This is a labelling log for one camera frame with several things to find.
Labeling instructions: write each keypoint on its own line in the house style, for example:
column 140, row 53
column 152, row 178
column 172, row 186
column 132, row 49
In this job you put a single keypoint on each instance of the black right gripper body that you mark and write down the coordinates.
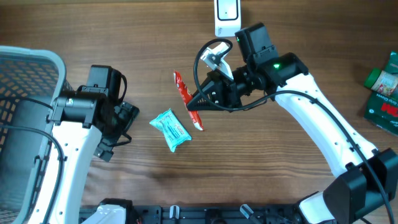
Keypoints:
column 232, row 88

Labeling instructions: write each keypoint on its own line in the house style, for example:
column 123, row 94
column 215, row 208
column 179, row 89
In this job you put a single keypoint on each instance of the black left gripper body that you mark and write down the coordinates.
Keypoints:
column 125, row 115

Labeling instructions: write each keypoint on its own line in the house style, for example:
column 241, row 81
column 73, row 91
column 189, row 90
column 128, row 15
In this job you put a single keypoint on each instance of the red coffee stick sachet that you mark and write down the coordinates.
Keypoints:
column 186, row 97

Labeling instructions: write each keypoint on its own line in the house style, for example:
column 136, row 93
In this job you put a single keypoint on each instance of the teal tissue pack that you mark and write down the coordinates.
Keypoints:
column 172, row 129

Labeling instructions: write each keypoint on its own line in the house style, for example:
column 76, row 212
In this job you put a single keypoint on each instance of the green lid spice jar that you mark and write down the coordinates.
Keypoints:
column 382, row 82

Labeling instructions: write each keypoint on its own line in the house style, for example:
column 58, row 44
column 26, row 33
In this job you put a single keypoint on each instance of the green 3M gloves package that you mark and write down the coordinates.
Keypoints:
column 382, row 110

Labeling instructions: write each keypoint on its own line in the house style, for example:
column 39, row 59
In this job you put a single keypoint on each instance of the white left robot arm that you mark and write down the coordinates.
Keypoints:
column 87, row 122

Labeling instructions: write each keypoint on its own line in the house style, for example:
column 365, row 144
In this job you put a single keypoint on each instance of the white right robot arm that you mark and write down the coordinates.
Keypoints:
column 365, row 178

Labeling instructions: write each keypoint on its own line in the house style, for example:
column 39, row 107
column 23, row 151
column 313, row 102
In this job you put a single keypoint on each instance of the white barcode scanner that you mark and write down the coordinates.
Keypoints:
column 227, row 17

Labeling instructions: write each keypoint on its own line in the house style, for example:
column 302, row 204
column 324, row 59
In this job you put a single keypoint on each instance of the black mesh shopping basket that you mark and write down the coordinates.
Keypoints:
column 30, row 81

